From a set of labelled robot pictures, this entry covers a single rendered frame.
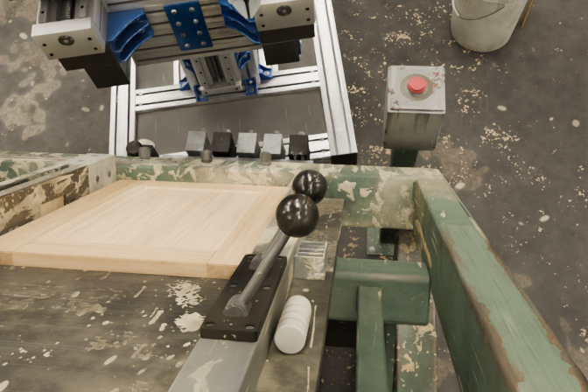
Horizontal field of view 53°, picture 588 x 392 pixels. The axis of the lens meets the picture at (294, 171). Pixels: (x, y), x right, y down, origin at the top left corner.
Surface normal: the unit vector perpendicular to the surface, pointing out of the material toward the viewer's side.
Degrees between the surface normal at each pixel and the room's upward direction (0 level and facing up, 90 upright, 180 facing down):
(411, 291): 36
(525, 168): 0
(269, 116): 0
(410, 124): 90
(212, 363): 54
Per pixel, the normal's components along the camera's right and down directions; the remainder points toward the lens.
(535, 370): 0.02, -0.98
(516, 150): -0.08, -0.43
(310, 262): -0.11, 0.14
